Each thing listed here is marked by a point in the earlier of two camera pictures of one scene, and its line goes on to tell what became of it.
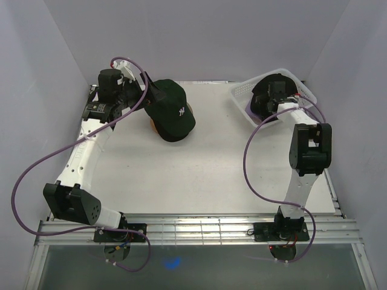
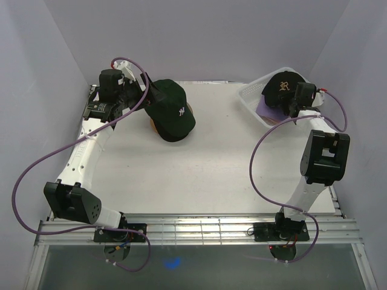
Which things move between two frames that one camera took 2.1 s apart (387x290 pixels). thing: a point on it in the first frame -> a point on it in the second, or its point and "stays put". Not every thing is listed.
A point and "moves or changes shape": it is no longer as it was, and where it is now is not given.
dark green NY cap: x=170 y=112 stays put
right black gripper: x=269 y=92 -> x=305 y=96
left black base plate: x=123 y=236 stays put
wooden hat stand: x=153 y=125 stays put
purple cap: x=248 y=110 moves or changes shape
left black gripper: x=157 y=93 stays put
